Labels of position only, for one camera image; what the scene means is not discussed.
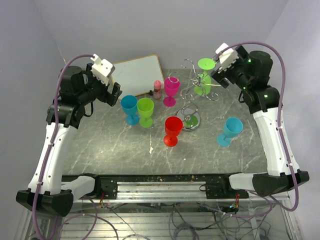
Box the green wine glass on table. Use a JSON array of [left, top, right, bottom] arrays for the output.
[[137, 97, 155, 128]]

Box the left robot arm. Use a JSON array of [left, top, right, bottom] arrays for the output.
[[16, 63, 122, 217]]

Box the blue wine glass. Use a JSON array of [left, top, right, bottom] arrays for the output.
[[120, 95, 140, 126], [216, 117, 244, 147]]

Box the green wine glass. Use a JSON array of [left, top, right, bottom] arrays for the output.
[[194, 58, 216, 96], [137, 97, 155, 128]]

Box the chrome wine glass rack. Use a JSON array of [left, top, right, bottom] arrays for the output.
[[175, 59, 220, 132]]

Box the small whiteboard with wooden frame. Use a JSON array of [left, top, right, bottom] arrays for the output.
[[110, 54, 164, 100]]

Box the red wine glass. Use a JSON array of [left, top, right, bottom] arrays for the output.
[[163, 116, 183, 147]]

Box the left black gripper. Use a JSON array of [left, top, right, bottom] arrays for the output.
[[78, 62, 122, 106]]

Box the pink wine glass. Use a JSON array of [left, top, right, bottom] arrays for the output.
[[163, 76, 180, 107]]

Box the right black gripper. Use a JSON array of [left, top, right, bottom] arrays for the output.
[[210, 45, 252, 91]]

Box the small pink bottle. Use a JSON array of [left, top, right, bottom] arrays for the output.
[[153, 80, 162, 100]]

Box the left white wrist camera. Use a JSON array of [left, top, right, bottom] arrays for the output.
[[90, 54, 115, 85]]

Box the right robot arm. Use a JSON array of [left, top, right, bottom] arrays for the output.
[[211, 43, 310, 198]]

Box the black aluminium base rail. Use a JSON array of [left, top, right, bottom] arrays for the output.
[[59, 172, 251, 201]]

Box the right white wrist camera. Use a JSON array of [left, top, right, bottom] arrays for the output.
[[218, 48, 239, 71]]

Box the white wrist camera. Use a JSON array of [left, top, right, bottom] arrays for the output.
[[218, 48, 239, 71], [90, 54, 115, 85]]

